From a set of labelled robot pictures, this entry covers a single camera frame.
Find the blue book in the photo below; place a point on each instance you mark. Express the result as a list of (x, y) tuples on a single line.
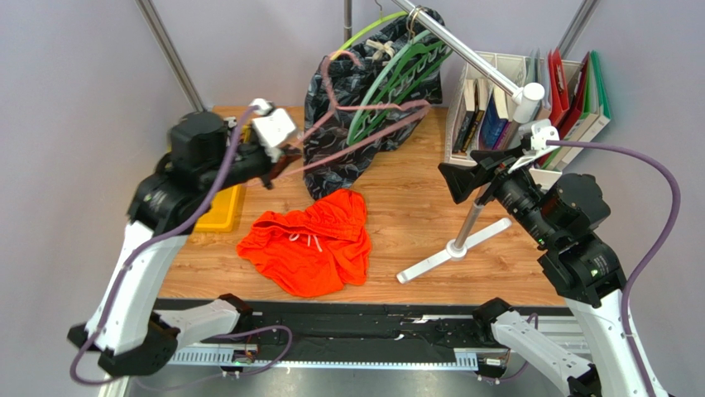
[(494, 122)]

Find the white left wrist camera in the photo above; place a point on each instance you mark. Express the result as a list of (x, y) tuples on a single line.
[(273, 126)]

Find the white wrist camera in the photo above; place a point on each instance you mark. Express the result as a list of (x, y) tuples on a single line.
[(534, 143), (273, 126)]

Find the dark shark print shorts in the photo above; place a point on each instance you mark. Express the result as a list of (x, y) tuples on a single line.
[(350, 84)]

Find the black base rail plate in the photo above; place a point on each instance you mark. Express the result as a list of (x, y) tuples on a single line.
[(365, 333)]

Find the light green hanger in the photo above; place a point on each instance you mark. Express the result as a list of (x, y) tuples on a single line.
[(385, 82)]

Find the red folder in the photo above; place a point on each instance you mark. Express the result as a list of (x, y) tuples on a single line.
[(565, 94)]

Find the silver clothes rack rail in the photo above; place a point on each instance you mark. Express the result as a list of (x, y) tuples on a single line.
[(479, 110)]

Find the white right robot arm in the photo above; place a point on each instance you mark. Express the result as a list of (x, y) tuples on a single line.
[(584, 270)]

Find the green folder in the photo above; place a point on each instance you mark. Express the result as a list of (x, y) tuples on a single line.
[(590, 110)]

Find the orange mesh shorts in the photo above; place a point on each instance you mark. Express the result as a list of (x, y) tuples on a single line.
[(312, 252)]

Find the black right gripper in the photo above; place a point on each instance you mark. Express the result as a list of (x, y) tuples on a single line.
[(491, 179)]

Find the pink wire hanger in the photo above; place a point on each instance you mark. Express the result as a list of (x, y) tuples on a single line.
[(422, 109)]

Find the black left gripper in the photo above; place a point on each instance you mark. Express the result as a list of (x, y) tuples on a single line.
[(288, 155)]

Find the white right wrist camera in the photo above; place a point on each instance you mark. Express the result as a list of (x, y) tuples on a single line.
[(534, 143)]

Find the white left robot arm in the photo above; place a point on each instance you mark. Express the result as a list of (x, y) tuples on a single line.
[(206, 155)]

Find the lime green hanger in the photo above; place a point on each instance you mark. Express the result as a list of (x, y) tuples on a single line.
[(382, 20)]

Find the yellow plastic tray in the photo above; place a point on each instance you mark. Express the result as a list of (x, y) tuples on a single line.
[(225, 213)]

